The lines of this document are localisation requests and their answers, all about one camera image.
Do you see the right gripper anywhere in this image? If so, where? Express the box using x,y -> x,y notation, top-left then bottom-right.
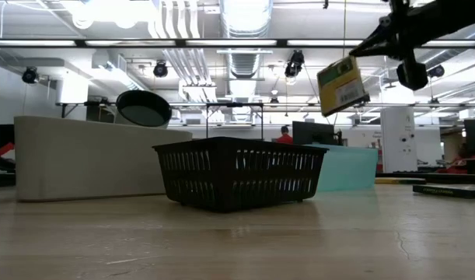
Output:
349,0 -> 463,59

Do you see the dark packet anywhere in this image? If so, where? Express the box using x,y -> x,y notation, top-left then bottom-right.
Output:
412,184 -> 475,200

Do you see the black slotted plastic basket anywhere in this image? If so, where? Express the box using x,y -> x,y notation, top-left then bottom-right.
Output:
152,136 -> 330,214

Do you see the white pillar with poster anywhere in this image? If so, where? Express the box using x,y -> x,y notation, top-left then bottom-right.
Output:
379,107 -> 419,173

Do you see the green translucent plastic bin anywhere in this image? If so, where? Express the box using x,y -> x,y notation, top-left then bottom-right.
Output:
306,143 -> 379,193

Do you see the person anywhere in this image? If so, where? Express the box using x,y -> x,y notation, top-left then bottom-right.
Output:
275,125 -> 295,145
435,142 -> 475,174

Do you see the black round dish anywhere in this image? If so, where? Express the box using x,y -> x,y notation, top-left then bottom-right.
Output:
115,89 -> 173,128

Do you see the black overhead light bar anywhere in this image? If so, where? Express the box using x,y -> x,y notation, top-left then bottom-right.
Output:
0,37 -> 475,49

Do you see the clear translucent plastic bin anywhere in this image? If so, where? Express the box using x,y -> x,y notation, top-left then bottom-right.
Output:
13,115 -> 193,202

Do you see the red slanted bar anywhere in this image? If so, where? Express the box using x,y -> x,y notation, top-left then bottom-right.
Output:
0,142 -> 16,159

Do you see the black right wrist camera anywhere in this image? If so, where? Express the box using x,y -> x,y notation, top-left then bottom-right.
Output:
396,48 -> 429,92

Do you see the silver ceiling air duct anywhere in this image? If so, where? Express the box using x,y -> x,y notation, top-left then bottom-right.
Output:
219,0 -> 274,79

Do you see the black metal stand frame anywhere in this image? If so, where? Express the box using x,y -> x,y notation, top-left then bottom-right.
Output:
205,102 -> 264,139

